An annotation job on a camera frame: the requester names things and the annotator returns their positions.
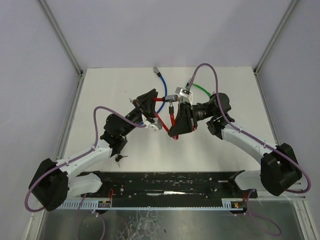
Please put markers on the green cable lock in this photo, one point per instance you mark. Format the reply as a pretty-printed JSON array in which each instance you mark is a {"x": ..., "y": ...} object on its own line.
[{"x": 188, "y": 84}]

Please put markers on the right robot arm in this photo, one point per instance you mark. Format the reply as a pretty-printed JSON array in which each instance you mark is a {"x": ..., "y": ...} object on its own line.
[{"x": 278, "y": 163}]

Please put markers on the left aluminium frame post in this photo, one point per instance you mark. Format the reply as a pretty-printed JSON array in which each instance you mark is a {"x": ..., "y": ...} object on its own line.
[{"x": 60, "y": 36}]

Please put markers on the right aluminium frame post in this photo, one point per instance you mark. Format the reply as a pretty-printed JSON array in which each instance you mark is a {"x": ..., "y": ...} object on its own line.
[{"x": 276, "y": 34}]

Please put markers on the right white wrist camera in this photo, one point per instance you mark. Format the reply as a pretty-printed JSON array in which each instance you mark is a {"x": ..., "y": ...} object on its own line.
[{"x": 185, "y": 95}]

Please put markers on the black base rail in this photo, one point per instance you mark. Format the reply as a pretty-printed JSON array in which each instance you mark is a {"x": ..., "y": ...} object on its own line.
[{"x": 213, "y": 185}]

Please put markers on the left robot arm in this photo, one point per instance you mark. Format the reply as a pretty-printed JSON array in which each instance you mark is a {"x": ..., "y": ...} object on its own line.
[{"x": 55, "y": 181}]

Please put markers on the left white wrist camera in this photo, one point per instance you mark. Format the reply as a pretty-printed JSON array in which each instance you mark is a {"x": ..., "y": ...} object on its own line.
[{"x": 152, "y": 124}]

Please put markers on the blue cable lock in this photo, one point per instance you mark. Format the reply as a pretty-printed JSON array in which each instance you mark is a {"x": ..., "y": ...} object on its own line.
[{"x": 152, "y": 78}]

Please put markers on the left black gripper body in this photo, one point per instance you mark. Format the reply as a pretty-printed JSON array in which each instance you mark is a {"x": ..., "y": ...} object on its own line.
[{"x": 141, "y": 107}]

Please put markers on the red cable lock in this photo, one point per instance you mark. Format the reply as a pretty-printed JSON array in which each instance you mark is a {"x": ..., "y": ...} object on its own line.
[{"x": 168, "y": 99}]

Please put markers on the aluminium frame post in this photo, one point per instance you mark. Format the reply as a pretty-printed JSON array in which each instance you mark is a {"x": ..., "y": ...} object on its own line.
[
  {"x": 276, "y": 34},
  {"x": 60, "y": 36}
]

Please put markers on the black padlock keys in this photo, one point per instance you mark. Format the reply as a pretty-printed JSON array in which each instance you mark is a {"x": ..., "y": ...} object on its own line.
[{"x": 118, "y": 159}]

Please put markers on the white slotted cable duct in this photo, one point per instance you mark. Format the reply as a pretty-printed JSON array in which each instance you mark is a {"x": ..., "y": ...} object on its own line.
[{"x": 160, "y": 202}]

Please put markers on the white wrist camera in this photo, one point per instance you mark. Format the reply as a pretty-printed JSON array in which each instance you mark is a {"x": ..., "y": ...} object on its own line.
[
  {"x": 152, "y": 124},
  {"x": 185, "y": 95}
]

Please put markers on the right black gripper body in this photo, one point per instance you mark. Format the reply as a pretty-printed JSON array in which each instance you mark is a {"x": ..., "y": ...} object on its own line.
[{"x": 189, "y": 116}]

